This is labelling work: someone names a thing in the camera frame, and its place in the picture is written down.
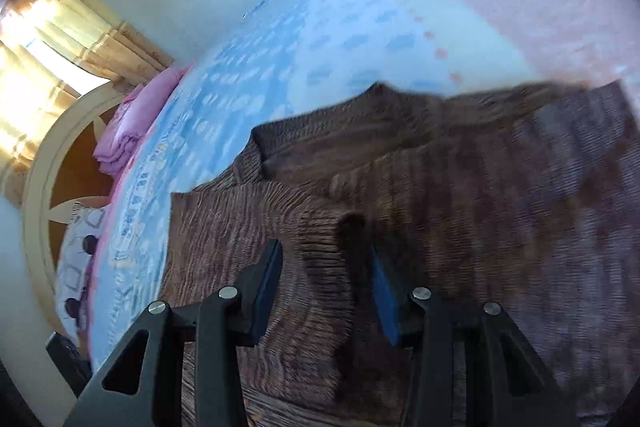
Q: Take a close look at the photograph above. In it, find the black object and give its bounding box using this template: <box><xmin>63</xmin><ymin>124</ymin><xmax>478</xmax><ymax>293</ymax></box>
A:
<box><xmin>45</xmin><ymin>332</ymin><xmax>93</xmax><ymax>398</ymax></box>

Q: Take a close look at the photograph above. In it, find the pink pillow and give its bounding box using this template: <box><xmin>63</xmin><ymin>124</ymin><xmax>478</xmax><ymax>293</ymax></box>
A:
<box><xmin>94</xmin><ymin>66</ymin><xmax>193</xmax><ymax>175</ymax></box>

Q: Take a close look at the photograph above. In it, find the cream wooden headboard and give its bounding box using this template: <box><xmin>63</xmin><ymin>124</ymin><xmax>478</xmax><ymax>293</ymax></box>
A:
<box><xmin>22</xmin><ymin>79</ymin><xmax>131</xmax><ymax>333</ymax></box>

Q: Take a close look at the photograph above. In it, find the white square-patterned pillow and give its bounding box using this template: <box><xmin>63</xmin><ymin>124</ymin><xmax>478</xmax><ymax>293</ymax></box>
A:
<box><xmin>55</xmin><ymin>202</ymin><xmax>108</xmax><ymax>338</ymax></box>

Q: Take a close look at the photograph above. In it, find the dotted blue pink bed sheet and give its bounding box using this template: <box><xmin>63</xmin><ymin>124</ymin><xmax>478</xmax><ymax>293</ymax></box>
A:
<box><xmin>87</xmin><ymin>0</ymin><xmax>640</xmax><ymax>368</ymax></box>

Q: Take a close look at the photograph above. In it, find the beige patterned curtain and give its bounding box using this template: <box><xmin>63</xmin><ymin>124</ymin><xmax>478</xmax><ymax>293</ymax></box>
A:
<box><xmin>0</xmin><ymin>0</ymin><xmax>173</xmax><ymax>202</ymax></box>

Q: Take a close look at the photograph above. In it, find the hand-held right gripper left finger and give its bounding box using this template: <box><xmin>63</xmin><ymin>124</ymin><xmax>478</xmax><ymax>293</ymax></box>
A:
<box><xmin>62</xmin><ymin>238</ymin><xmax>284</xmax><ymax>427</ymax></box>

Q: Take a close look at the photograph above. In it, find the brown knitted sweater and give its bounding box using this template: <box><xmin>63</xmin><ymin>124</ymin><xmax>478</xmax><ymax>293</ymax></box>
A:
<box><xmin>160</xmin><ymin>79</ymin><xmax>640</xmax><ymax>427</ymax></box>

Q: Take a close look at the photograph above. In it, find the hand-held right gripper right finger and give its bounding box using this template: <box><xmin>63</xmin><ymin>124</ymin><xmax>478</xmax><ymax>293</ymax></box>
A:
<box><xmin>370</xmin><ymin>244</ymin><xmax>577</xmax><ymax>427</ymax></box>

